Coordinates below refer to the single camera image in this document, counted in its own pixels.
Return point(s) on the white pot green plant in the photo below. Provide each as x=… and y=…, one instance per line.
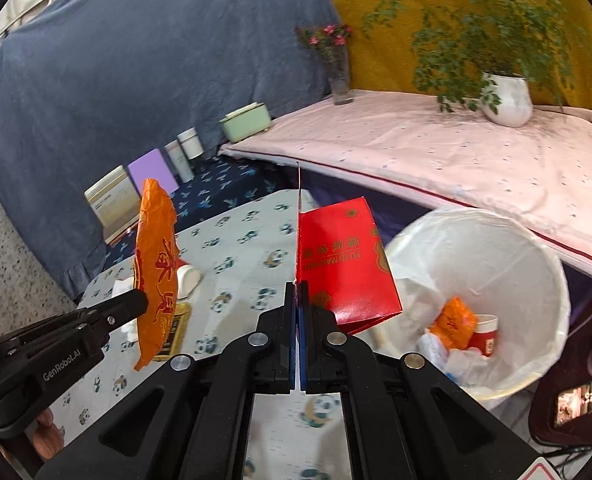
x=463, y=48

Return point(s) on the navy floral cloth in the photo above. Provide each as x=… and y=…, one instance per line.
x=224, y=184

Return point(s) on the white trash bin with liner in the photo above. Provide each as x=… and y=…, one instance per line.
x=496, y=267

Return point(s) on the red paper cup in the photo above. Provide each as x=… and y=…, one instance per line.
x=484, y=334
x=188, y=278

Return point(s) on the beige gold gift box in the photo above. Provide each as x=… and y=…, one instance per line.
x=115, y=202

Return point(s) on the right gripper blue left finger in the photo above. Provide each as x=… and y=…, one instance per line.
x=288, y=337

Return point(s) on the glass vase pink flowers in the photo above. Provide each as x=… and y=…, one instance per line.
x=329, y=42

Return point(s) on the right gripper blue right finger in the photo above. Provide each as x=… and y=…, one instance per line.
x=303, y=307

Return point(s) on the orange snack wrapper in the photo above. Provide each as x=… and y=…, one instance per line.
x=455, y=324
x=155, y=270

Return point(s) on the smartphone on red surface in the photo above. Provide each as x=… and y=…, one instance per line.
x=572, y=404

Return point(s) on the mint green tissue box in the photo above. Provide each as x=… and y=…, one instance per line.
x=246, y=121

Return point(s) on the white tall tube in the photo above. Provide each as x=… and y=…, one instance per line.
x=179, y=161

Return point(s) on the purple card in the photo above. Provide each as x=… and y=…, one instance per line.
x=152, y=165

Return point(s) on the person's left hand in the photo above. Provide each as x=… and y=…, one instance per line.
x=47, y=439

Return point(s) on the pink bed sheet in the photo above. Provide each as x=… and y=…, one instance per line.
x=401, y=144

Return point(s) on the black gold cigarette pack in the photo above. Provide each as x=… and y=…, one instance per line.
x=173, y=344

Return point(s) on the red cigarette carton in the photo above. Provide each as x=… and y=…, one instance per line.
x=342, y=260

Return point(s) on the white round jar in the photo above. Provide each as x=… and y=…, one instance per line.
x=190, y=143

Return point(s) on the panda print tablecloth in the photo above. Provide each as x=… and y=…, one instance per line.
x=245, y=258

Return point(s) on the blue grey blanket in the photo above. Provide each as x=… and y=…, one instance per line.
x=89, y=85

